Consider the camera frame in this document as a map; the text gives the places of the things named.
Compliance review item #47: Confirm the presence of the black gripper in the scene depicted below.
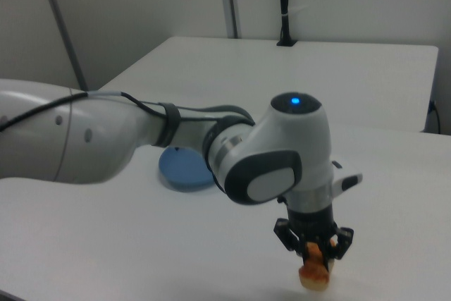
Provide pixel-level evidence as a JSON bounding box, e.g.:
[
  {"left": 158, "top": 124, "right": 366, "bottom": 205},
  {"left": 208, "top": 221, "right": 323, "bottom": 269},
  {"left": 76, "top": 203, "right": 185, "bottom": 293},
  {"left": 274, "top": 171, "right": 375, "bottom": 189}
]
[{"left": 273, "top": 204, "right": 355, "bottom": 271}]

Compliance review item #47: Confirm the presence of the orange-brown bread roll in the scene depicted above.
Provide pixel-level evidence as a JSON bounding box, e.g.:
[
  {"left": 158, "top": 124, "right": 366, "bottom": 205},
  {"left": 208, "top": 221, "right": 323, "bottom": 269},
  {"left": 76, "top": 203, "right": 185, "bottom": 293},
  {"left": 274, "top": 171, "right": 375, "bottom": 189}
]
[{"left": 298, "top": 240, "right": 336, "bottom": 283}]

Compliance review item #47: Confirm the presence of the blue round plate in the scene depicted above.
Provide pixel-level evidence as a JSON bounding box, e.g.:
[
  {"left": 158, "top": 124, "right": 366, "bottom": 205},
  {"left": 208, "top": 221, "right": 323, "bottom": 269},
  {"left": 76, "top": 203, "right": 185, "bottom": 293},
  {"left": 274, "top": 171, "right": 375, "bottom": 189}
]
[{"left": 158, "top": 146, "right": 214, "bottom": 192}]

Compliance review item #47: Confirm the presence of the white laminate table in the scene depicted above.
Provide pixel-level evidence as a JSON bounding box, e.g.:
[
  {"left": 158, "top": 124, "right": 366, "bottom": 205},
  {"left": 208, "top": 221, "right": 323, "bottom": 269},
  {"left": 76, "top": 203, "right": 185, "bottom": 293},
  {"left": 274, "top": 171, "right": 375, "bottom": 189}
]
[{"left": 94, "top": 35, "right": 440, "bottom": 133}]

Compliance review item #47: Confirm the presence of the black cable at table edge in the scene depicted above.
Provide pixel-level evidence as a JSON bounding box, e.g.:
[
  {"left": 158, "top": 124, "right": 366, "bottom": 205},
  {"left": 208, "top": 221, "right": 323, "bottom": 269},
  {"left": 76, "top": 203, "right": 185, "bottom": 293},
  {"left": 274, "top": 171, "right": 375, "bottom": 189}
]
[{"left": 428, "top": 100, "right": 443, "bottom": 135}]

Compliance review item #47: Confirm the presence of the grey cable strap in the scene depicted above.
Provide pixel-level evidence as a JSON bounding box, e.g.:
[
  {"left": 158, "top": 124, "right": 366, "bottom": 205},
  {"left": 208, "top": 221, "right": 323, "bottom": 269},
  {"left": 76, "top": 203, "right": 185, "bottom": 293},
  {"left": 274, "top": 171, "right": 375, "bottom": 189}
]
[{"left": 154, "top": 102, "right": 183, "bottom": 147}]

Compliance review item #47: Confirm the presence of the white cable tie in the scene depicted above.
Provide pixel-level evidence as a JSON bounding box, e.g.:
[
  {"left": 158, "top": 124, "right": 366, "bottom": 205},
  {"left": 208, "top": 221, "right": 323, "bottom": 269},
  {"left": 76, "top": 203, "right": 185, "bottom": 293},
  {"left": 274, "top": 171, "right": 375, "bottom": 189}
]
[{"left": 280, "top": 6, "right": 309, "bottom": 19}]

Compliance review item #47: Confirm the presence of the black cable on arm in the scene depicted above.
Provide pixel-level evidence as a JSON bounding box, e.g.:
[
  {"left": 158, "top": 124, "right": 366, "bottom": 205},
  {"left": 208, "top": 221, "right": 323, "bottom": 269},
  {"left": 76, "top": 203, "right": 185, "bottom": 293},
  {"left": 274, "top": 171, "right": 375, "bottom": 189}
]
[{"left": 0, "top": 90, "right": 168, "bottom": 133}]

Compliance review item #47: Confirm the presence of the thin grey metal wall post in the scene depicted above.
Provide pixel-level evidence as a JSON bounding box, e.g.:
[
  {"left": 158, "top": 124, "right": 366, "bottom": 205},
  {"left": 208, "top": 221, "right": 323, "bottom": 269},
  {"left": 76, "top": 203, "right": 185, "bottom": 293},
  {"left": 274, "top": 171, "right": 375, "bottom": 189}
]
[{"left": 34, "top": 0, "right": 89, "bottom": 92}]

